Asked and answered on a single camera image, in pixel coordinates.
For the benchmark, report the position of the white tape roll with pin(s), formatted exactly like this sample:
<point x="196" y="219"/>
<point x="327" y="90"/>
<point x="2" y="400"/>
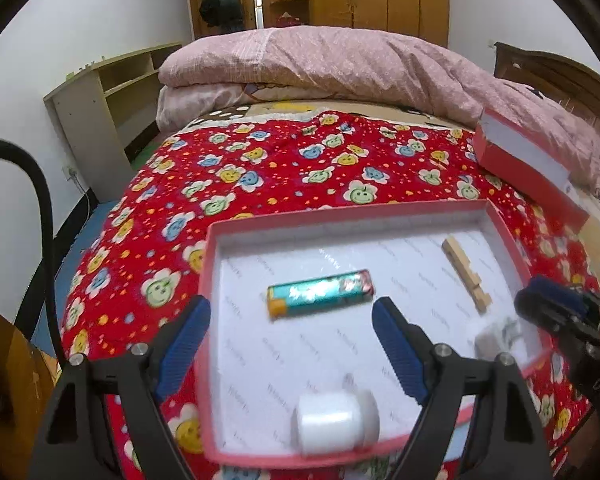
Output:
<point x="330" y="420"/>

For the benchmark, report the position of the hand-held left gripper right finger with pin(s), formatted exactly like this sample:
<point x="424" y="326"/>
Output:
<point x="397" y="345"/>

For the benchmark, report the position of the wall power outlet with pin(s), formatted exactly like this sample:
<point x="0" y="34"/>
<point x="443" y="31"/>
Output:
<point x="73" y="174"/>

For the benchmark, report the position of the dark wooden headboard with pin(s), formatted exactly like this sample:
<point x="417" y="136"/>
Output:
<point x="555" y="67"/>

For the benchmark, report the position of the red cloth on shelf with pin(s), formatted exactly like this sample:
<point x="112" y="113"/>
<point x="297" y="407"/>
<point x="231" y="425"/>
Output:
<point x="290" y="21"/>

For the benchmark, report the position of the pink quilt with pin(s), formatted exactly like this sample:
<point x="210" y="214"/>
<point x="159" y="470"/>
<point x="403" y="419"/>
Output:
<point x="355" y="60"/>

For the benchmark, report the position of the brown wooden cabinet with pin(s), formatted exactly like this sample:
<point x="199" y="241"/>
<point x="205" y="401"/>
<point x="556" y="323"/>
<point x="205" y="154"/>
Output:
<point x="5" y="385"/>

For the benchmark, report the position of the white charger plug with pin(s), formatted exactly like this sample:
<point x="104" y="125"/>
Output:
<point x="492" y="342"/>

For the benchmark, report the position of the red cardboard box lid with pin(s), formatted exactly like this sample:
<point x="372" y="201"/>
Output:
<point x="520" y="160"/>

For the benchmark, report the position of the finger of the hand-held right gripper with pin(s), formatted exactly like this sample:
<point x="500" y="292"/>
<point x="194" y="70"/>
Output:
<point x="550" y="305"/>

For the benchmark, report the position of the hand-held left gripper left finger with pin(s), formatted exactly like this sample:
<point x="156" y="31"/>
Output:
<point x="185" y="345"/>

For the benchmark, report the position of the wooden block stick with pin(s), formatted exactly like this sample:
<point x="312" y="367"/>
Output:
<point x="462" y="265"/>

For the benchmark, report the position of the red shallow cardboard box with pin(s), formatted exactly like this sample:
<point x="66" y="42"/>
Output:
<point x="260" y="345"/>

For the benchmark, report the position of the red smiley printed blanket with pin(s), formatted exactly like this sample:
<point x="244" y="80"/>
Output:
<point x="280" y="175"/>

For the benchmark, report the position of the beige open bookshelf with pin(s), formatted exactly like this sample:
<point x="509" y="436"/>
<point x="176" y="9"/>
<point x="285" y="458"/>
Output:
<point x="80" y="110"/>

